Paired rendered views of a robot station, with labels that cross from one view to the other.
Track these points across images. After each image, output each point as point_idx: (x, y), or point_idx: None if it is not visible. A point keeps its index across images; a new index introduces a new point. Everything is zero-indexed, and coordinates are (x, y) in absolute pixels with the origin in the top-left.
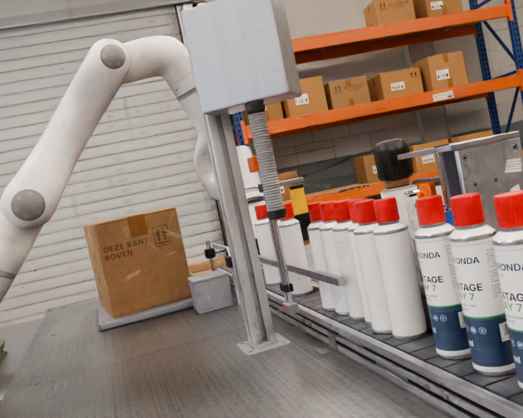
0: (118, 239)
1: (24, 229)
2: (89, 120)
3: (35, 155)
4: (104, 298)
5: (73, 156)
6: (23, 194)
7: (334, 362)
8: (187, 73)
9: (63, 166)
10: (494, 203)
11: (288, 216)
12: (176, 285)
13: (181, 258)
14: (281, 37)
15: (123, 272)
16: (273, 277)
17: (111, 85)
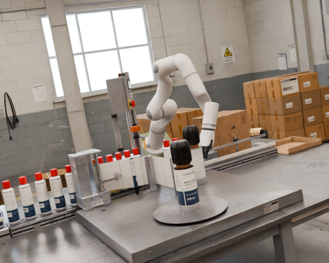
0: (198, 126)
1: (165, 118)
2: (163, 87)
3: (153, 97)
4: None
5: (162, 98)
6: (147, 111)
7: None
8: (181, 71)
9: (158, 102)
10: (73, 173)
11: (164, 146)
12: (214, 151)
13: (216, 140)
14: (110, 96)
15: None
16: None
17: (159, 78)
